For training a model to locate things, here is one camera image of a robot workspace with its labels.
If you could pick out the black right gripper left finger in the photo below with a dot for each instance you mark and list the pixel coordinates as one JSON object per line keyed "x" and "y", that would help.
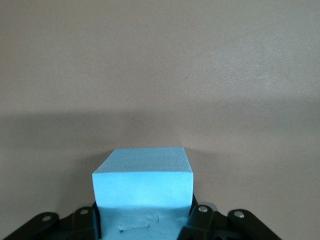
{"x": 75, "y": 225}

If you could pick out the blue foam block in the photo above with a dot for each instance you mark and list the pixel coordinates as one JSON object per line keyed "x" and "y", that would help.
{"x": 142, "y": 175}

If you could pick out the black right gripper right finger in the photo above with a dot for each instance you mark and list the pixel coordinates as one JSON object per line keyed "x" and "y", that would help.
{"x": 225, "y": 227}

